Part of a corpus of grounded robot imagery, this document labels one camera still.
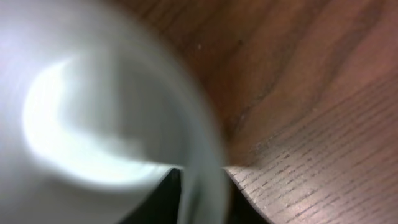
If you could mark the grey bowl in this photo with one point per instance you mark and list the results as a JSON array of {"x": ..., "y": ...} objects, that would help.
[{"x": 95, "y": 113}]

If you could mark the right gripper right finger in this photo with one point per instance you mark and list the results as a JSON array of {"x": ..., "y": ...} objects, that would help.
[{"x": 240, "y": 210}]

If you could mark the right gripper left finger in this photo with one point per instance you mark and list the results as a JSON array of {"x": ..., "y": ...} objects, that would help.
[{"x": 161, "y": 207}]

